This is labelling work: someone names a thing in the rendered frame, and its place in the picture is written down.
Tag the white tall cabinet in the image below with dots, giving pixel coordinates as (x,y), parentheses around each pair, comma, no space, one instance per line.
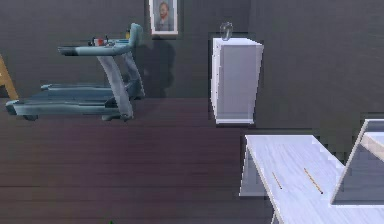
(236,80)

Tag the clear glass round object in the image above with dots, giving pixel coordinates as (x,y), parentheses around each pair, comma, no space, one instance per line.
(226,31)

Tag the framed portrait picture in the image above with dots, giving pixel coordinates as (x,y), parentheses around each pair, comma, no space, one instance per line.
(163,16)

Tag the orange pencil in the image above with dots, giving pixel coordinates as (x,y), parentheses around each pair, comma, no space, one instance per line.
(277,181)
(313,181)

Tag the grey blue treadmill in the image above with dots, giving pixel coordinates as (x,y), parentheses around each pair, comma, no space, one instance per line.
(83,101)

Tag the white desk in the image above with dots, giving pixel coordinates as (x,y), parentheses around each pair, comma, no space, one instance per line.
(300,173)

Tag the white desk hutch shelf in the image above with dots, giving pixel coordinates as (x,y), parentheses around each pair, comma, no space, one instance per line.
(363,170)

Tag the yellow wooden ladder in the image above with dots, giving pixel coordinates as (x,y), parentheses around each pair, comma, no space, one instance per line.
(7,80)

